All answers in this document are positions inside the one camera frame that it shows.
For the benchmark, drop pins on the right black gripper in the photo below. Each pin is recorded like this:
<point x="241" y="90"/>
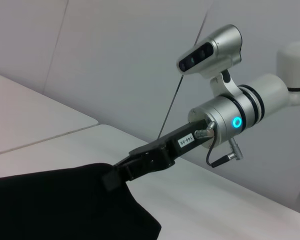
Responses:
<point x="170" y="145"/>

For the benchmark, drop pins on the black t-shirt with white print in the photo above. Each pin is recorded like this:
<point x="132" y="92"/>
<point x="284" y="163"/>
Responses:
<point x="65" y="205"/>

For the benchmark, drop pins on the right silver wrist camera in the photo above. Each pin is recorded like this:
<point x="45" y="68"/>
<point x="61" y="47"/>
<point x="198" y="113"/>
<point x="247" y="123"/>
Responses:
<point x="210" y="53"/>

